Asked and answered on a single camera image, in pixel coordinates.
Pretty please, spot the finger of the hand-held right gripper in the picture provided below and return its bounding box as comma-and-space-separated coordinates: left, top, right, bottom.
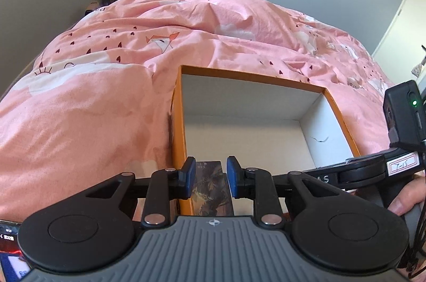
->
300, 168, 343, 186

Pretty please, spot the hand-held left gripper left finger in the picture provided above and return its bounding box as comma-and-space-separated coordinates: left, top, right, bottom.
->
76, 156, 197, 227

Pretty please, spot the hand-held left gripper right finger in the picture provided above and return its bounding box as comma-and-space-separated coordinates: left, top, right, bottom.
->
226, 156, 350, 227

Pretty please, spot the dark picture card pack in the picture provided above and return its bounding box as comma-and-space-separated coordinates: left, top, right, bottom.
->
191, 160, 236, 217

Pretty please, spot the orange cardboard box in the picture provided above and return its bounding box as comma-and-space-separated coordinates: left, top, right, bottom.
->
168, 65, 362, 217

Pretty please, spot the person's right hand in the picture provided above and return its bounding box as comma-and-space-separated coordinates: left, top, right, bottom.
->
388, 183, 426, 217

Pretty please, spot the white door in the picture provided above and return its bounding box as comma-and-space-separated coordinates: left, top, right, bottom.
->
370, 0, 426, 60

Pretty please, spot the pink printed blanket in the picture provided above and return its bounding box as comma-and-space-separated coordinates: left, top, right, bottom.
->
0, 0, 397, 223

